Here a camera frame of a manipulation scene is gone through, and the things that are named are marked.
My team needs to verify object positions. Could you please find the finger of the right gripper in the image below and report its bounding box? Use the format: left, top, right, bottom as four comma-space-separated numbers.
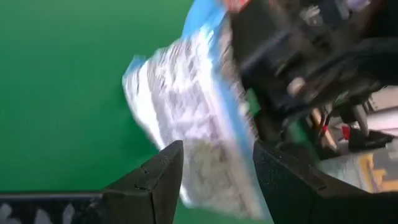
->
229, 6, 282, 91
254, 89, 312, 144

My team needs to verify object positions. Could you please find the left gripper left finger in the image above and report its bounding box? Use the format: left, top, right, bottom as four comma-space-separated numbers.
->
0, 139, 185, 224

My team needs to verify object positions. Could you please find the green table mat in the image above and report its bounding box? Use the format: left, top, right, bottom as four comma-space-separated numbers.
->
0, 0, 315, 224

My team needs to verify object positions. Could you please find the Saucy Noods red noodle pack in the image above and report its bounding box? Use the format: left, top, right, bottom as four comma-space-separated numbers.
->
222, 0, 251, 13

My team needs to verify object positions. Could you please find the Maruchan beef ramen pack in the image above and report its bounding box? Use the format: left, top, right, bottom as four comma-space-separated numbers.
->
121, 0, 272, 220

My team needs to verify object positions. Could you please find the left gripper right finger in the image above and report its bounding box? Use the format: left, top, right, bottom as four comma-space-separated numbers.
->
252, 140, 398, 224

